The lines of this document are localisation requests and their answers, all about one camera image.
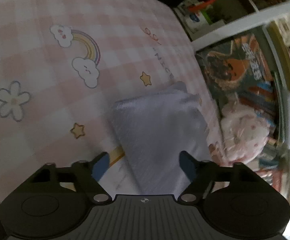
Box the lavender and beige knit sweater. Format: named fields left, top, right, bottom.
left=110, top=81, right=210, bottom=197

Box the white pink plush bunny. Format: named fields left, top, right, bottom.
left=220, top=101, right=270, bottom=164

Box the row of books on shelf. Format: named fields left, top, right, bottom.
left=234, top=80, right=285, bottom=193

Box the Harry Potter book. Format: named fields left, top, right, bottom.
left=195, top=33, right=273, bottom=99

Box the pink checked cartoon table mat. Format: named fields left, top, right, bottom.
left=0, top=0, right=221, bottom=200

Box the red white bottle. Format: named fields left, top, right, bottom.
left=188, top=0, right=217, bottom=12

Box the white metal shelf frame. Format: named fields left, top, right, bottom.
left=191, top=1, right=290, bottom=203

